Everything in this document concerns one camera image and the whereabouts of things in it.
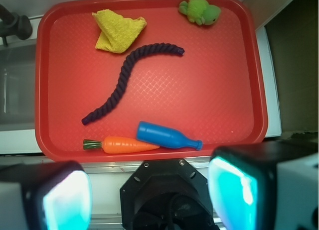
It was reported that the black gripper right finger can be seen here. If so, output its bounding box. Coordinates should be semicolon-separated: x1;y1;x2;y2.
208;140;319;230

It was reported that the blue plastic bottle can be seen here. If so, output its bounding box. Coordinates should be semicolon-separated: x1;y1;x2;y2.
136;121;203;150

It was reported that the yellow microfiber cloth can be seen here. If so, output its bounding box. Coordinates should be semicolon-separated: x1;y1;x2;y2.
92;9;147;54

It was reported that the red plastic tray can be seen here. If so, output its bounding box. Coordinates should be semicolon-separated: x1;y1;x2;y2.
35;0;268;162

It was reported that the green plush toy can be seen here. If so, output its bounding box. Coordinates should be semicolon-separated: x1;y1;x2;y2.
178;0;221;26

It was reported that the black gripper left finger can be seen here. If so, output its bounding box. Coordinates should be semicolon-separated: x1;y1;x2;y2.
0;161;93;230

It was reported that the dark purple rope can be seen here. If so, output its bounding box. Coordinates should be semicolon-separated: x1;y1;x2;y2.
81;42;185;126

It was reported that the orange plastic carrot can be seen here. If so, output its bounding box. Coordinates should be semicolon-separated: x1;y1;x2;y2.
83;136;160;154

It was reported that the black octagonal mount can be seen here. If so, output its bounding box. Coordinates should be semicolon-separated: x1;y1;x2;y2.
120;159;219;230

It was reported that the black clamp knob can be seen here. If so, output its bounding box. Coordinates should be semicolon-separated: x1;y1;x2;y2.
0;4;33;47

